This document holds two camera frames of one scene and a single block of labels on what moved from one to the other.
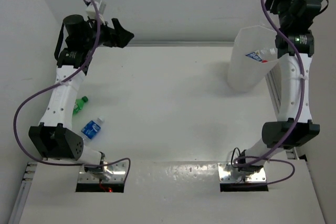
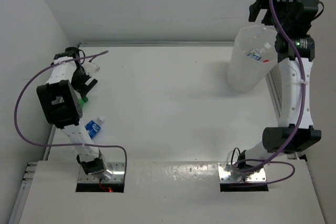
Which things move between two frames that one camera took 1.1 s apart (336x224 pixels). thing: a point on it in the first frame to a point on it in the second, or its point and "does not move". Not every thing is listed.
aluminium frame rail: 29,170 does not move
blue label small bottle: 89,130 does not move
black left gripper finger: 122,37 to 87,88
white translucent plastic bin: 254,54 does not move
